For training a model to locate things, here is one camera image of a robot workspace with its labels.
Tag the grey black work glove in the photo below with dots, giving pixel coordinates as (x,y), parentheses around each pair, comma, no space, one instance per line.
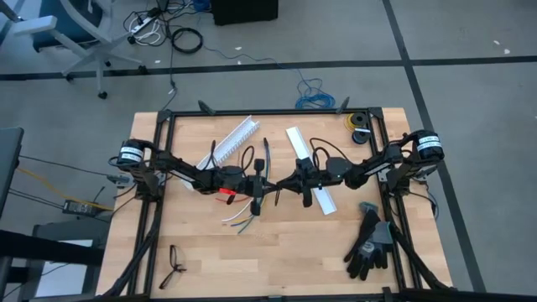
(382,232)

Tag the black box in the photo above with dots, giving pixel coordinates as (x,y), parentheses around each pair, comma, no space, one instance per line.
(243,10)

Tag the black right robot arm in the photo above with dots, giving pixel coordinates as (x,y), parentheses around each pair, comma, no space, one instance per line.
(377,168)

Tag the white power strip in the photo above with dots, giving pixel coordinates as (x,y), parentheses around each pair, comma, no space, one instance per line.
(142,24)

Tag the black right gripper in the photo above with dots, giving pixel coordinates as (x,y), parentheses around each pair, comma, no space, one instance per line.
(321,176)

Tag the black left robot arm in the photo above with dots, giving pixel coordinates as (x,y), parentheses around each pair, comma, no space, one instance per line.
(180,170)

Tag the white flat duct cover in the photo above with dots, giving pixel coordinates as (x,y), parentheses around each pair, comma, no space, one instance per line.
(300,144)

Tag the black aluminium table frame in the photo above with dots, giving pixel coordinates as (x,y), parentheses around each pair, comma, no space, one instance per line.
(272,112)

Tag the black power adapter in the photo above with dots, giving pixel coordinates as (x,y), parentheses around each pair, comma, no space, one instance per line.
(77,206)

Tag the black eyeglasses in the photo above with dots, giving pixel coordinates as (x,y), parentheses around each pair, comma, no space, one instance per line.
(175,267)

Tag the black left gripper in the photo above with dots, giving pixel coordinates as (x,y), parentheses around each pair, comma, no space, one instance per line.
(246,185)

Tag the black furniture bar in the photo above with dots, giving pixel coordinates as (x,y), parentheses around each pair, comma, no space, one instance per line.
(42,247)

